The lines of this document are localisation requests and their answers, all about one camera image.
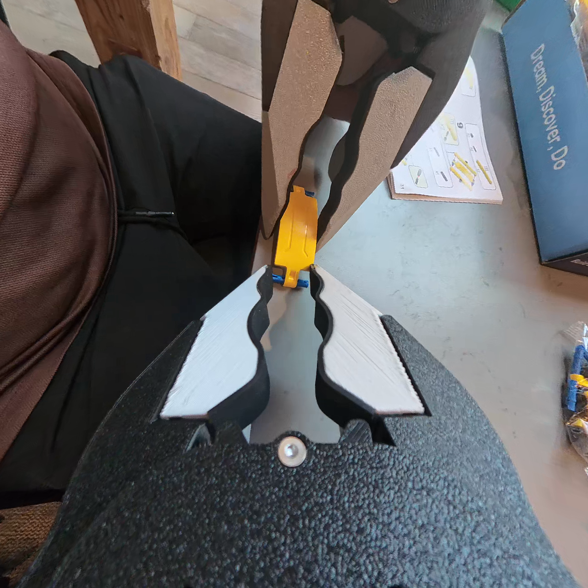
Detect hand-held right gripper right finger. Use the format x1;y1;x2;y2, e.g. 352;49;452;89
310;266;425;419

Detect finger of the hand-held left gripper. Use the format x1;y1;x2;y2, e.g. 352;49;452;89
261;0;390;242
318;64;437;251

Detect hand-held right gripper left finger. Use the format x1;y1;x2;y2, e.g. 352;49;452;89
160;266;273;421

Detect yellow curved arc beam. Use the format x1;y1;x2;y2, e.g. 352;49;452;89
273;185;319;289

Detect blue cardboard kit box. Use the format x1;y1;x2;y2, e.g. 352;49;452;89
500;0;588;276

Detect clear bag yellow grey parts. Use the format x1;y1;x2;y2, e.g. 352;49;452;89
560;322;588;476

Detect grey desk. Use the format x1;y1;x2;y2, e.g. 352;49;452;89
250;9;588;552

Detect instruction booklet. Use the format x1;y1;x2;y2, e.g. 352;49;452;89
387;57;503;205

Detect person's black trouser legs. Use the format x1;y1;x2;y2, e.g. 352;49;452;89
0;51;262;508

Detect wooden pillar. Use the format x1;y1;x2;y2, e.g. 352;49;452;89
73;0;183;81

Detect person's brown shirt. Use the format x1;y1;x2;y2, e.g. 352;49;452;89
0;21;119;460

